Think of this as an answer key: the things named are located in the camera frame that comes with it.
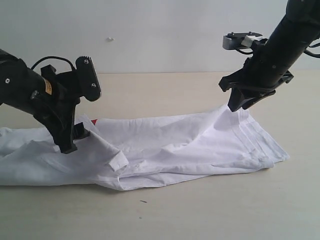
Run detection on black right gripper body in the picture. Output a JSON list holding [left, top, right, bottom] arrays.
[[241, 37, 294, 92]]

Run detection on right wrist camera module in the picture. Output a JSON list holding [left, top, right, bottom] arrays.
[[222, 31, 268, 50]]

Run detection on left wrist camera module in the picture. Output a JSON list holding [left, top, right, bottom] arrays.
[[75, 56, 102, 102]]

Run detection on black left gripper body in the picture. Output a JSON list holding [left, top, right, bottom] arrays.
[[33, 65, 81, 130]]

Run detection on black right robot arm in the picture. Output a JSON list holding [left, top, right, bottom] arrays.
[[218, 0, 320, 112]]

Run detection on white t-shirt red lettering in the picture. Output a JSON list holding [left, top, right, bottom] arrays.
[[0, 105, 289, 191]]

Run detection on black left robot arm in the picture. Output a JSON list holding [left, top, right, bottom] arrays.
[[0, 50, 89, 154]]

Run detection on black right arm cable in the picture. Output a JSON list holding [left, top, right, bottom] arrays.
[[302, 41, 320, 59]]

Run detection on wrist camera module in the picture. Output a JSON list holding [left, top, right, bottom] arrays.
[[222, 31, 268, 50], [75, 56, 102, 102]]

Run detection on small white wall fixture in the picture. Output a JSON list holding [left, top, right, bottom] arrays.
[[106, 37, 114, 42]]

